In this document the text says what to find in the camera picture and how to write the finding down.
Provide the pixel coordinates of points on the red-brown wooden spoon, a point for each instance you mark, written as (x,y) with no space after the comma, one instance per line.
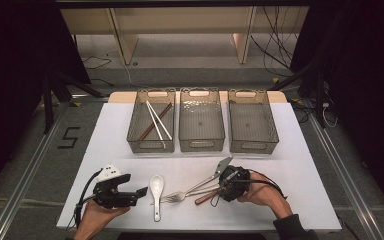
(206,198)

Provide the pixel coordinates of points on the person's right hand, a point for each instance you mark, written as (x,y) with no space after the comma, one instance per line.
(263,196)

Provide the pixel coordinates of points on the black curtain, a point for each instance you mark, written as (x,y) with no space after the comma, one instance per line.
(366,83)
(13,83)

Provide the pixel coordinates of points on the person's left hand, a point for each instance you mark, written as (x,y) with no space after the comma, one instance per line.
(96,218)

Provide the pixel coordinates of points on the white chopsticks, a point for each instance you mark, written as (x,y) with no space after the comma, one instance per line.
(167,109)

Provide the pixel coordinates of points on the clear grey plastic bin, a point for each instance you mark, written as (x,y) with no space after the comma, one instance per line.
(251,123)
(151,123)
(200,123)

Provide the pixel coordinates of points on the beige wooden desk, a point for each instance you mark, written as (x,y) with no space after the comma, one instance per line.
(180,20)

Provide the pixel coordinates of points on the white table sheet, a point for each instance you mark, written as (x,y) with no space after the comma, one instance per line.
(113,160)

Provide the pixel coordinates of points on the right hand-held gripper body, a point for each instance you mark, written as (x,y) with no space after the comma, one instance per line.
(235,183)

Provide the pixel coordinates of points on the white chopstick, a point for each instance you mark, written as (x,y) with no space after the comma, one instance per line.
(163,125)
(154,121)

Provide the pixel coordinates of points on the brown wooden chopstick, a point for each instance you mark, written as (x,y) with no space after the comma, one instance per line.
(148,130)

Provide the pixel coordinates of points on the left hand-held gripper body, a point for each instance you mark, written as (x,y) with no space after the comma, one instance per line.
(110,196)

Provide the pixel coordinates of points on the black metal stand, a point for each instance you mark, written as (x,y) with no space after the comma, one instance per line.
(48,106)
(319,100)

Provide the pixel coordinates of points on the metal floor rail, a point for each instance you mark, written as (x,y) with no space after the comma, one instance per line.
(343,170)
(23,186)

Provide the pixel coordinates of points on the white ceramic spoon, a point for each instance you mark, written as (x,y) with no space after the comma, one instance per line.
(156,186)

